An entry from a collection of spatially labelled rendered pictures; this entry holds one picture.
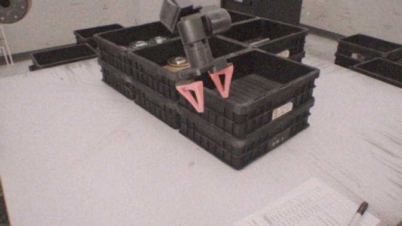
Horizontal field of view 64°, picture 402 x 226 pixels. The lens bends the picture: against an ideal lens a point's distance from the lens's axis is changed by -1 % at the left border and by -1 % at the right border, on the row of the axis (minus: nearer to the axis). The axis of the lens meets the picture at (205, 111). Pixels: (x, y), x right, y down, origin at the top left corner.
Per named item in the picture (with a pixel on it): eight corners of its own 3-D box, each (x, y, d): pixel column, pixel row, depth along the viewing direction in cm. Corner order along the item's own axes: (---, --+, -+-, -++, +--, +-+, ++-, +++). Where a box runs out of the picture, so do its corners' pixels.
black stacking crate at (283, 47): (252, 75, 135) (254, 48, 129) (204, 56, 154) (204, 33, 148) (306, 54, 158) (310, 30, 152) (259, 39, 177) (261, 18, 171)
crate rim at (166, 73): (173, 81, 107) (172, 74, 105) (126, 57, 126) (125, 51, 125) (253, 53, 130) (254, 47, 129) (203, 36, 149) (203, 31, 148)
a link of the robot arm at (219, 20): (159, 19, 79) (167, -9, 72) (195, 9, 85) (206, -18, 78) (186, 55, 76) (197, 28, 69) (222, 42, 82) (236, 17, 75)
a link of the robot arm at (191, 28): (170, 21, 74) (183, 16, 69) (194, 14, 78) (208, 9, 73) (179, 50, 76) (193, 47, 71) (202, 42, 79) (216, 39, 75)
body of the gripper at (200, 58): (180, 80, 75) (170, 49, 73) (207, 67, 82) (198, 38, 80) (200, 77, 71) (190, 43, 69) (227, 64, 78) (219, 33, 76)
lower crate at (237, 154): (237, 176, 97) (239, 142, 91) (176, 134, 117) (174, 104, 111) (311, 127, 121) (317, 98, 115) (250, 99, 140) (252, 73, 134)
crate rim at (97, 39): (126, 57, 126) (125, 51, 125) (92, 39, 146) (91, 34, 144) (203, 36, 149) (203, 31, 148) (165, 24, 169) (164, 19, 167)
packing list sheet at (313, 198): (299, 301, 64) (299, 299, 64) (227, 226, 81) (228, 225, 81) (388, 226, 81) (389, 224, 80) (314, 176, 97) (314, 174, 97)
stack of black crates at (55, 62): (54, 128, 223) (37, 67, 201) (44, 110, 245) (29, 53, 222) (109, 112, 243) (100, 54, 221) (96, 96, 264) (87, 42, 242)
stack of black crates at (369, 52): (390, 100, 259) (408, 46, 236) (369, 111, 244) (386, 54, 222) (347, 83, 287) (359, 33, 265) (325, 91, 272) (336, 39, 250)
